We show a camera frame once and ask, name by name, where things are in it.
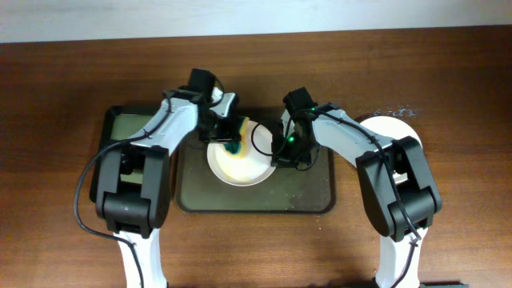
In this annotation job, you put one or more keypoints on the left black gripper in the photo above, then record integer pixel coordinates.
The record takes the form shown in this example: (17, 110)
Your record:
(232, 134)

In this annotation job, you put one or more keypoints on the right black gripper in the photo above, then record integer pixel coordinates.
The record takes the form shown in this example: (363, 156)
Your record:
(282, 159)

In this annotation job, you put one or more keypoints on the green and yellow sponge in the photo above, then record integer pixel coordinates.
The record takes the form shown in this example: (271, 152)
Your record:
(238, 142)

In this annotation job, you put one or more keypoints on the pink rimmed white plate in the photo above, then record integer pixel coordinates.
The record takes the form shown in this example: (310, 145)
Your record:
(247, 167)

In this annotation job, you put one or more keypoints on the white plate yellow stain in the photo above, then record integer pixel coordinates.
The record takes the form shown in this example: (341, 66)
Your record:
(390, 127)

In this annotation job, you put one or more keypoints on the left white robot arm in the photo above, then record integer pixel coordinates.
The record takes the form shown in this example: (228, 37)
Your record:
(135, 222)

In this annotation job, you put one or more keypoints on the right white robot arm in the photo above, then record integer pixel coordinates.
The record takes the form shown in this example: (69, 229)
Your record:
(399, 193)

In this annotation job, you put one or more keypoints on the large dark brown tray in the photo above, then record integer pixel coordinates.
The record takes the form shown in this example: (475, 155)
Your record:
(286, 191)

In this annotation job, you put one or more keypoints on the small green tray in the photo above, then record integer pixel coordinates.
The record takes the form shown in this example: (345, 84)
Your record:
(120, 128)

